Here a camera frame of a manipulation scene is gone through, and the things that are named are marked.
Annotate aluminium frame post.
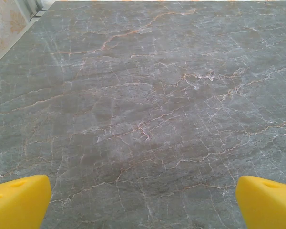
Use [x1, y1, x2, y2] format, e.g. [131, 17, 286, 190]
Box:
[26, 0, 54, 24]

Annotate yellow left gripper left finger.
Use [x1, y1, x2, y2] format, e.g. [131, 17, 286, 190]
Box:
[0, 174, 52, 229]

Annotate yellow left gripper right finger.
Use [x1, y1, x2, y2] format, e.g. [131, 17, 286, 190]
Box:
[236, 175, 286, 229]

